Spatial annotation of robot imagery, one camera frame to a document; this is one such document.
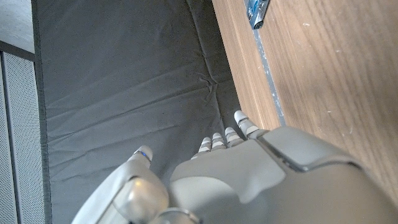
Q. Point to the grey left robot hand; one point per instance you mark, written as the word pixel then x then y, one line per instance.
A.
pixel 248 186

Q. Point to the silver blue toy car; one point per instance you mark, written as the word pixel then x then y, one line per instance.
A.
pixel 257 12

